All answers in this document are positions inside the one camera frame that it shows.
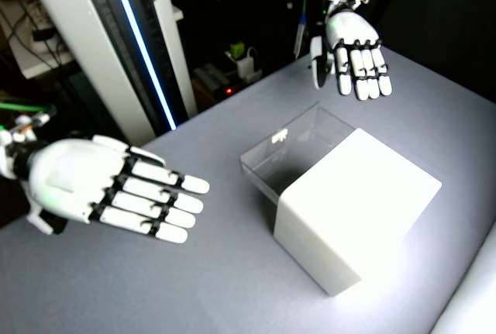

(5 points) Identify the white power adapter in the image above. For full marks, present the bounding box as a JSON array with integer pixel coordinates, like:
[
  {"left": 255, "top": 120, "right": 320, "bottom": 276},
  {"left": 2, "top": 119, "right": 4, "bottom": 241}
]
[{"left": 236, "top": 46, "right": 260, "bottom": 80}]

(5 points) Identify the white column with light strip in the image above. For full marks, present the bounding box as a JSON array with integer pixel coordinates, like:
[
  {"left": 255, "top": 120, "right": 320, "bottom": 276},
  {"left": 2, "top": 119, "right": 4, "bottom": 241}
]
[{"left": 21, "top": 0, "right": 198, "bottom": 145}]

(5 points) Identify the white shelf with cables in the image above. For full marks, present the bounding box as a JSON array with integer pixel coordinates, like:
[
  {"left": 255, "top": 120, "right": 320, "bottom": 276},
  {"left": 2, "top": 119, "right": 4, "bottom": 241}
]
[{"left": 0, "top": 0, "right": 75, "bottom": 80}]

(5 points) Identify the black device with red light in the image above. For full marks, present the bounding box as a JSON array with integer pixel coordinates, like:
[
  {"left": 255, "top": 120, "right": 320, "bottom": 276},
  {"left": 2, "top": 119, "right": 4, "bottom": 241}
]
[{"left": 192, "top": 63, "right": 265, "bottom": 103}]

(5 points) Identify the grey table cloth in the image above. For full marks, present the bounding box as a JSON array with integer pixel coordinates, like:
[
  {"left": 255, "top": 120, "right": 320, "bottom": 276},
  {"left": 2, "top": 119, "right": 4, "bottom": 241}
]
[{"left": 0, "top": 45, "right": 496, "bottom": 334}]

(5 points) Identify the white drawer cabinet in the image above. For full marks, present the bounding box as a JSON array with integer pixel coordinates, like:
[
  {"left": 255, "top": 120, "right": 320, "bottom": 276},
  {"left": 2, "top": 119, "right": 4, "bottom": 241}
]
[{"left": 273, "top": 127, "right": 443, "bottom": 298}]

